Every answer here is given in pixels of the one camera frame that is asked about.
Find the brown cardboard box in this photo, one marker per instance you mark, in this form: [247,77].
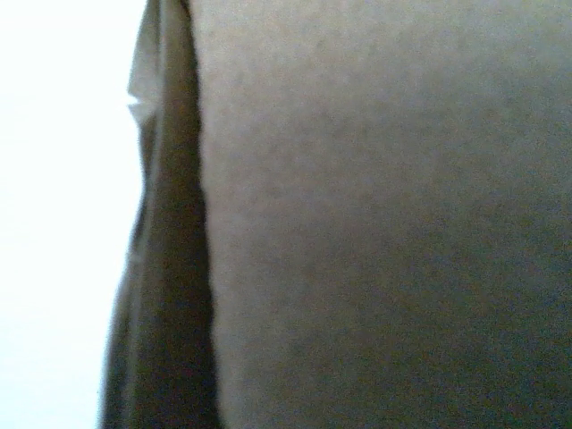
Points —
[380,223]

